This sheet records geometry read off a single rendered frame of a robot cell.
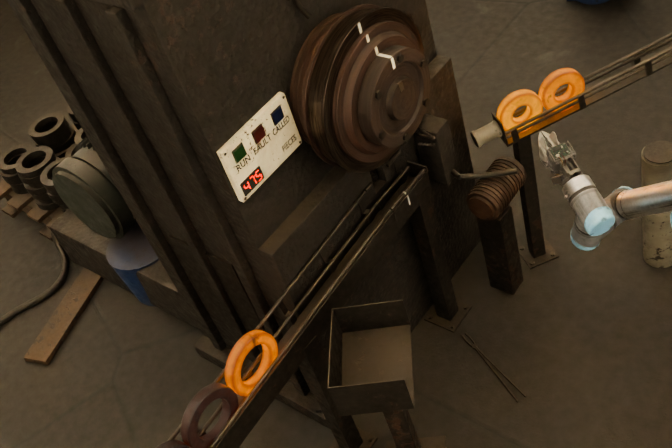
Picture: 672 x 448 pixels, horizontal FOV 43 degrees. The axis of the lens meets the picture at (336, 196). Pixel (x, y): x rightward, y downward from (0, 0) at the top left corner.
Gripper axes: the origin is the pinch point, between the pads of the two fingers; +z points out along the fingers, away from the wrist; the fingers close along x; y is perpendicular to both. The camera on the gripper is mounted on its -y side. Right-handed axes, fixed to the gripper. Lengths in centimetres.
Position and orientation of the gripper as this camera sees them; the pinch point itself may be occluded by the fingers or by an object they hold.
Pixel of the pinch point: (542, 136)
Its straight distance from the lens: 280.3
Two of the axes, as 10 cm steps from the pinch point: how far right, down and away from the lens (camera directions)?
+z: -3.5, -7.9, 5.0
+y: -1.5, -4.8, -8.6
